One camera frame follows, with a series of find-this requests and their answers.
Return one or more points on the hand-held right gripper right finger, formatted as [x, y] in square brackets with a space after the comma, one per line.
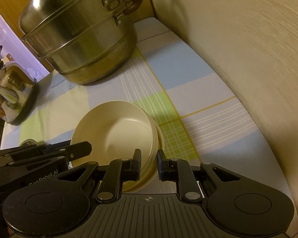
[160, 164]

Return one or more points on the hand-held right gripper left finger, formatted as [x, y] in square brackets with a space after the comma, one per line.
[137, 166]

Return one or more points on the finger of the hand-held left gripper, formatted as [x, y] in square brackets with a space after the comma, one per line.
[80, 151]
[24, 150]

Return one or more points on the cream plastic bowl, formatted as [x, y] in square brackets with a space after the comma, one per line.
[114, 133]

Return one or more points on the stainless steel kettle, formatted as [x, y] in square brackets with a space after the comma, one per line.
[10, 89]

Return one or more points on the plaid pastel tablecloth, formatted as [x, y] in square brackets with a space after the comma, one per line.
[188, 104]

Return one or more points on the sheer purple curtain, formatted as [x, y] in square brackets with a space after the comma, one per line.
[19, 42]

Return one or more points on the stainless steel steamer pot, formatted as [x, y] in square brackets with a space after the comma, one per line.
[82, 34]

